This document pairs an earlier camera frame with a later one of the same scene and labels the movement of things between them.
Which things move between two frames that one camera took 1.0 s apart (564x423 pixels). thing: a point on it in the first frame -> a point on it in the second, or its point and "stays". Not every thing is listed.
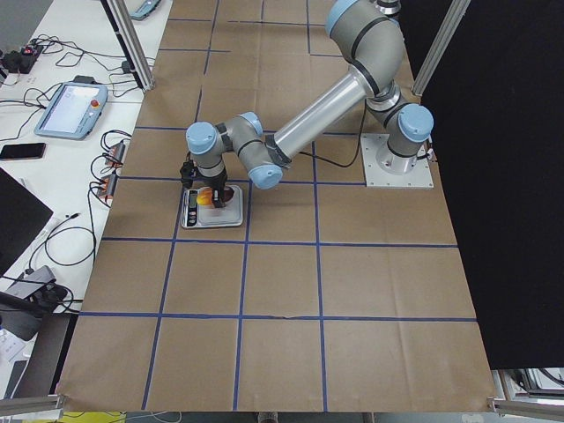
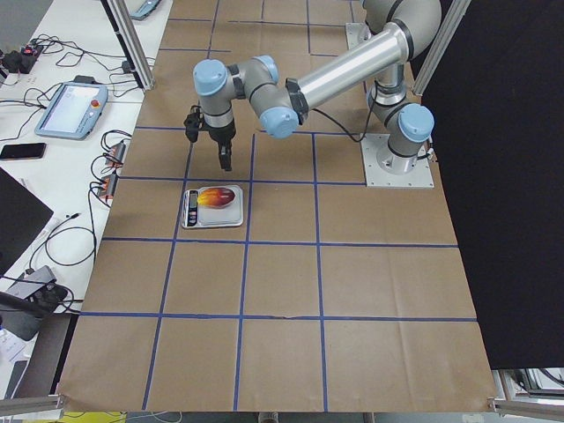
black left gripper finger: (218, 197) -> (225, 150)
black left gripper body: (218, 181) -> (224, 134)
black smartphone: (22, 151) stays
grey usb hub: (23, 289) stays
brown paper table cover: (330, 296) stays
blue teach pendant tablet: (73, 111) stays
